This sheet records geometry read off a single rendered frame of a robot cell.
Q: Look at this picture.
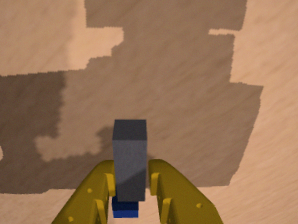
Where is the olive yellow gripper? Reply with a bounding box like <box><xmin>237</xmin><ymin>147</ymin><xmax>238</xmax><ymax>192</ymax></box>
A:
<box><xmin>51</xmin><ymin>159</ymin><xmax>224</xmax><ymax>224</ymax></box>

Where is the dark blue cube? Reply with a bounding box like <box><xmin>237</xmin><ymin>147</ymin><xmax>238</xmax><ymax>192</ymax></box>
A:
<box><xmin>112</xmin><ymin>190</ymin><xmax>139</xmax><ymax>218</ymax></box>

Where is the grey rectangular block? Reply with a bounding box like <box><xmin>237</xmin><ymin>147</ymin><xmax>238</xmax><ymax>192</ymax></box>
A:
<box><xmin>112</xmin><ymin>119</ymin><xmax>147</xmax><ymax>202</ymax></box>

